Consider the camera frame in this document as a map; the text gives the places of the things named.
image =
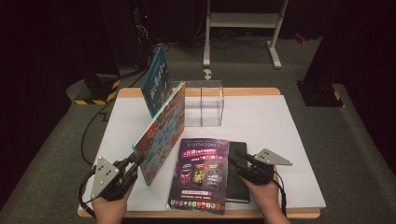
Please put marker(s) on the purple magazine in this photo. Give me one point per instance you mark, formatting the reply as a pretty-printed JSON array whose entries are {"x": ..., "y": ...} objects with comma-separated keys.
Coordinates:
[{"x": 199, "y": 174}]

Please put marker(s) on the clear acrylic book rack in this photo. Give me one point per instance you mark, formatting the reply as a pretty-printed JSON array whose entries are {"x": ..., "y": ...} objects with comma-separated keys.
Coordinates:
[{"x": 214, "y": 105}]

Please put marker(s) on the person's right hand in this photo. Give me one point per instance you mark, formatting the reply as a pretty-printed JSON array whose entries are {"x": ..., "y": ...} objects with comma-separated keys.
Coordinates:
[{"x": 261, "y": 196}]

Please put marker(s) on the small white object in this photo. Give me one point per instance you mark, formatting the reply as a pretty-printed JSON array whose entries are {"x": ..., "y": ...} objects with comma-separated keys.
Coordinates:
[{"x": 208, "y": 74}]

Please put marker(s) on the white table board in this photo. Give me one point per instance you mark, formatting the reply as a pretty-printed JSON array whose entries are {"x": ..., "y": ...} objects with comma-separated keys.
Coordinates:
[{"x": 264, "y": 124}]

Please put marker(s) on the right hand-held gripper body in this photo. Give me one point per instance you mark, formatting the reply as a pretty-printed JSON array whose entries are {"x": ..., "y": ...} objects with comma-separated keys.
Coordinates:
[{"x": 258, "y": 174}]

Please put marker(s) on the dark equipment rack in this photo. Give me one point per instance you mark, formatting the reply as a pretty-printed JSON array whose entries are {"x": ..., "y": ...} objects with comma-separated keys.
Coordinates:
[{"x": 143, "y": 31}]

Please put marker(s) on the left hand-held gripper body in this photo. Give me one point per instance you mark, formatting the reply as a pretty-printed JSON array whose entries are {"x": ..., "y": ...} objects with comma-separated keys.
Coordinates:
[{"x": 104, "y": 177}]

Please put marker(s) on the light blue picture book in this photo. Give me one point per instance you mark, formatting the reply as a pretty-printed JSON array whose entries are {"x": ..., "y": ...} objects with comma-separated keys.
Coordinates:
[{"x": 162, "y": 133}]

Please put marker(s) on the person's left hand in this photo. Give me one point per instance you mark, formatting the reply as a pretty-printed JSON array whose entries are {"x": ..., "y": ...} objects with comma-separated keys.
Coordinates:
[{"x": 112, "y": 208}]

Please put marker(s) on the black stand base striped edge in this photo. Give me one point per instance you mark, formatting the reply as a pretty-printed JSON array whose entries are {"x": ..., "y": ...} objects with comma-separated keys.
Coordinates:
[
  {"x": 320, "y": 96},
  {"x": 96, "y": 88}
]

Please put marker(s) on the dark blue picture book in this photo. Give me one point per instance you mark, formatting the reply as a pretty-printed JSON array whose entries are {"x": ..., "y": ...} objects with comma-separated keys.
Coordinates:
[{"x": 155, "y": 81}]

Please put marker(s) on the black notebook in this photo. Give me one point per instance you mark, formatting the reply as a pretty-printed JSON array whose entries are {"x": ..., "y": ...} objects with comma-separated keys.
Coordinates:
[{"x": 238, "y": 193}]

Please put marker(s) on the small red object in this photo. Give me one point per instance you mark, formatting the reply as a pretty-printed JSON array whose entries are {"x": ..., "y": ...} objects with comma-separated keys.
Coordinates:
[{"x": 300, "y": 38}]

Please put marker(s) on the white metal stand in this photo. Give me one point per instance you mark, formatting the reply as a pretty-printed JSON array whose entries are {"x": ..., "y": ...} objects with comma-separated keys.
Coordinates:
[{"x": 243, "y": 20}]

